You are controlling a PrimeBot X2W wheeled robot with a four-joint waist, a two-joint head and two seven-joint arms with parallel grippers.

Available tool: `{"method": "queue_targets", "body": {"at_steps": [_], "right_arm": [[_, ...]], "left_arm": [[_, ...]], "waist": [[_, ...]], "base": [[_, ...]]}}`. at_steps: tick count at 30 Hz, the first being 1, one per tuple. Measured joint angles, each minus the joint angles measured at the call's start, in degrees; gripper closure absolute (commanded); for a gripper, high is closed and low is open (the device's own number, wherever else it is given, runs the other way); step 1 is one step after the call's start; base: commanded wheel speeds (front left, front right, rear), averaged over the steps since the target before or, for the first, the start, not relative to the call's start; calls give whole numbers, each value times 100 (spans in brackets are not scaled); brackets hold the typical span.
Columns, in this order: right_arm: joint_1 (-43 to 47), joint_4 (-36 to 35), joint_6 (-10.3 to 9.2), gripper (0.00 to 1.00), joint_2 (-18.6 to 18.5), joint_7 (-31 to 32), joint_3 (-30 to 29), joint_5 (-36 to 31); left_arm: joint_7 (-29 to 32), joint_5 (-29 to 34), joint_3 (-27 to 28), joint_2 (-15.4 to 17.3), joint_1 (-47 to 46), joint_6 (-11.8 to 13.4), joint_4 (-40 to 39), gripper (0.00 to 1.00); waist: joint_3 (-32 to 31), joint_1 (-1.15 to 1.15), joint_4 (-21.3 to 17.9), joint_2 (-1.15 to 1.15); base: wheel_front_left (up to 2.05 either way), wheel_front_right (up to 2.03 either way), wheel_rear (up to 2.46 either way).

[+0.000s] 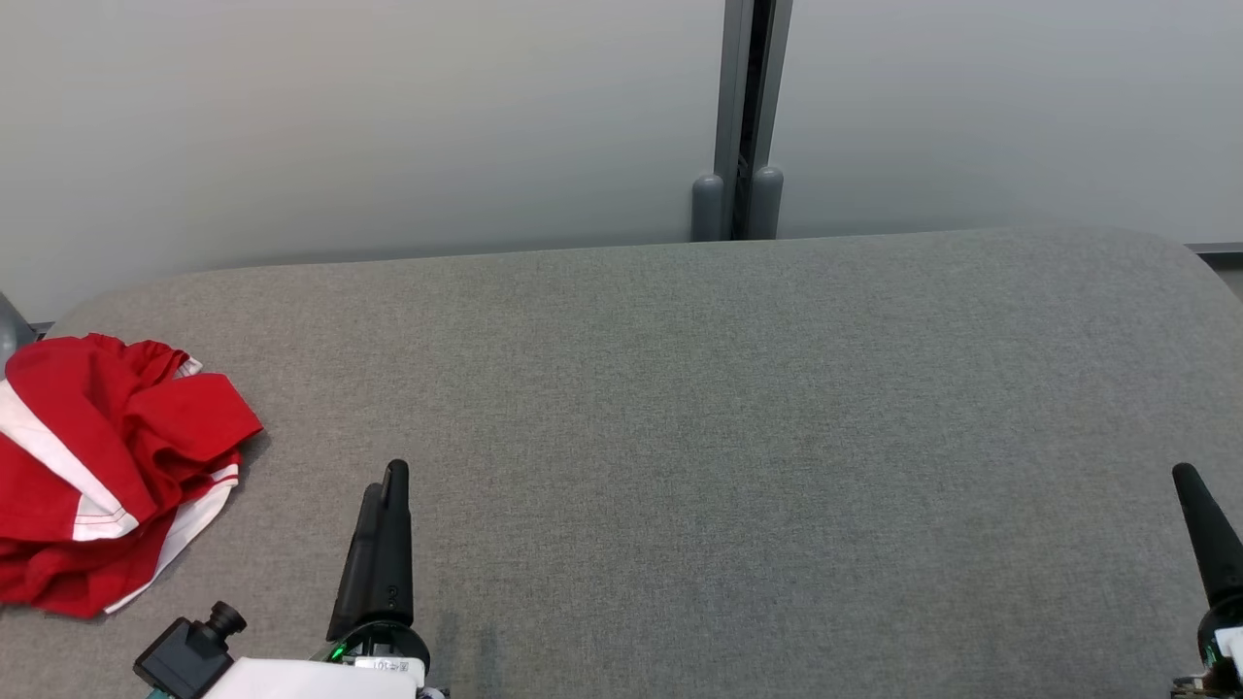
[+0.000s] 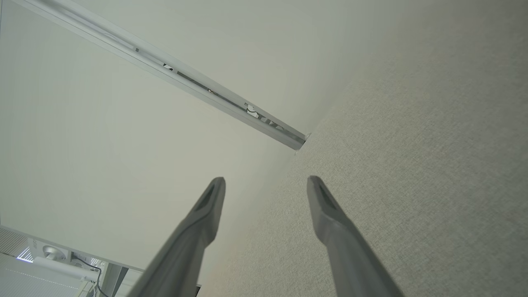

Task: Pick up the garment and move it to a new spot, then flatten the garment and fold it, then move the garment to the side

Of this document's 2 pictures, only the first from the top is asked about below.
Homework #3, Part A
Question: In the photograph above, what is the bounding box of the grey metal table leg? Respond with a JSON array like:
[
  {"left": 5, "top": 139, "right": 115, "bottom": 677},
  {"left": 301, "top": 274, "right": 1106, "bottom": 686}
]
[{"left": 0, "top": 291, "right": 40, "bottom": 375}]

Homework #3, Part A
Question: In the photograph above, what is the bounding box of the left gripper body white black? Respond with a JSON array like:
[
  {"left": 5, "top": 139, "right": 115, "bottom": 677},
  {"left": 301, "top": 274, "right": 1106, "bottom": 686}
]
[{"left": 199, "top": 621, "right": 450, "bottom": 699}]

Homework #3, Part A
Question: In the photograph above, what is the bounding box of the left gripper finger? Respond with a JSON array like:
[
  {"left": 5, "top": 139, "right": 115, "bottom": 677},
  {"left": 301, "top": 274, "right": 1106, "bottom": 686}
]
[
  {"left": 326, "top": 483, "right": 386, "bottom": 642},
  {"left": 367, "top": 459, "right": 416, "bottom": 630}
]

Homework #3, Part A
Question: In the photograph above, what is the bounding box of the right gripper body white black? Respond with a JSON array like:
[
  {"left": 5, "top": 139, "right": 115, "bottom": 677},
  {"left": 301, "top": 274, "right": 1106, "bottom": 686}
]
[{"left": 1170, "top": 594, "right": 1243, "bottom": 699}]

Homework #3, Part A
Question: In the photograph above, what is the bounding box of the red white numbered jersey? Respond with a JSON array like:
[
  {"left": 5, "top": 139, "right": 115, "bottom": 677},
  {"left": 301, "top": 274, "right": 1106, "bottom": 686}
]
[{"left": 0, "top": 340, "right": 265, "bottom": 619}]

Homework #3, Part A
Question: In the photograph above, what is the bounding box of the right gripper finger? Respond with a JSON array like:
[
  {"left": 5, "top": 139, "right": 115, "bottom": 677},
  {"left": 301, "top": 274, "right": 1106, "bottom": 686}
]
[{"left": 1172, "top": 463, "right": 1243, "bottom": 608}]

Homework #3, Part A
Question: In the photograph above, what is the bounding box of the grey partition post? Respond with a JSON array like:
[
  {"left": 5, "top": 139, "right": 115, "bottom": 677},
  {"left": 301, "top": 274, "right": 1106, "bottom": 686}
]
[
  {"left": 746, "top": 0, "right": 793, "bottom": 241},
  {"left": 690, "top": 0, "right": 756, "bottom": 243}
]

